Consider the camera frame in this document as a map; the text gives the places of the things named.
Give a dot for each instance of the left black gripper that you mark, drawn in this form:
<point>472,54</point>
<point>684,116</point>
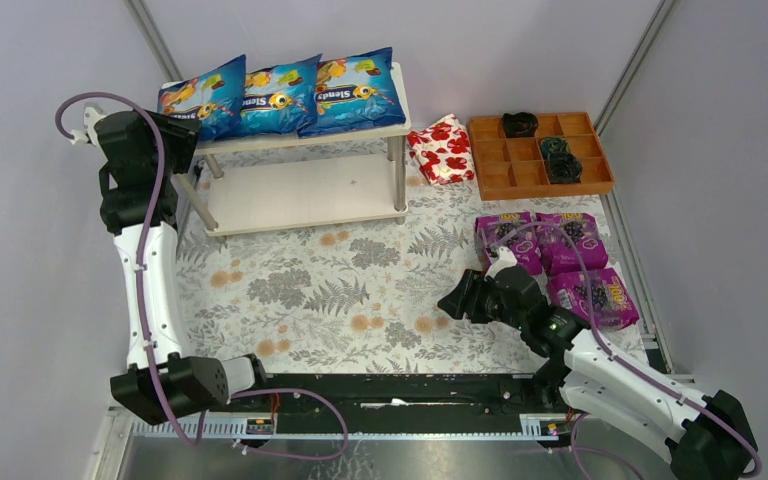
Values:
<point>176,139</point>

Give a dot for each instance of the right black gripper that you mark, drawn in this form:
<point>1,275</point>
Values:
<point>475,297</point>

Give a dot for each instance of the blue Slendy candy bag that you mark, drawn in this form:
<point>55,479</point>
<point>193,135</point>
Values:
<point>279,99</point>
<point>214,98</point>

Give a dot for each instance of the purple grape candy bag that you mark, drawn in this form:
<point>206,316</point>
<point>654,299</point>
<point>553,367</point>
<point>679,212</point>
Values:
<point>601,291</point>
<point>565,238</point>
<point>508,230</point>

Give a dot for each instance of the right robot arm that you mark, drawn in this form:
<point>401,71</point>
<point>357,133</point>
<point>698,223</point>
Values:
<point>699,436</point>

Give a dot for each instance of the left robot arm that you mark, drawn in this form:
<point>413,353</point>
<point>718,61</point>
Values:
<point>163,377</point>

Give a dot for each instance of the white two-tier shelf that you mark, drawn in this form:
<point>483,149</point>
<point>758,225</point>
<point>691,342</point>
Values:
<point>334,190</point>

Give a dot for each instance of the blue candy bag on shelf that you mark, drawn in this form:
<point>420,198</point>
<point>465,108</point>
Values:
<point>356,93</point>

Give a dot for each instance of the floral table mat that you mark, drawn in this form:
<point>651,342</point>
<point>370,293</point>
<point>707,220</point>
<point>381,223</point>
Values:
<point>358,297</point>

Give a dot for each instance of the red floral white pouch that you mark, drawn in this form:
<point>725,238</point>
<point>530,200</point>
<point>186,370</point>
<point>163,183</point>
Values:
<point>443,152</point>

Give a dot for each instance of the wooden compartment tray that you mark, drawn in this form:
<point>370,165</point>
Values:
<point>515,168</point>

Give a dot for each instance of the black coiled item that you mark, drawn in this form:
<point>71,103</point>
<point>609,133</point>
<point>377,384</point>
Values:
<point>519,125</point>
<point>563,168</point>

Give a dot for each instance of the dark green coiled item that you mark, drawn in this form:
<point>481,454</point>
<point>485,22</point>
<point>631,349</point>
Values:
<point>553,145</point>

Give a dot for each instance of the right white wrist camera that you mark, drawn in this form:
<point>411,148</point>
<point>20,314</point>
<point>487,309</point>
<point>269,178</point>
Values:
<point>504,259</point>

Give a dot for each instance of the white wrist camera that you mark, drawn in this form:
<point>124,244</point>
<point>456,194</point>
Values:
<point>504,259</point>
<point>92,116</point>

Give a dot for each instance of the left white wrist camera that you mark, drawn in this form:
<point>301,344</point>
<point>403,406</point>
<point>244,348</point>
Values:
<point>92,116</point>

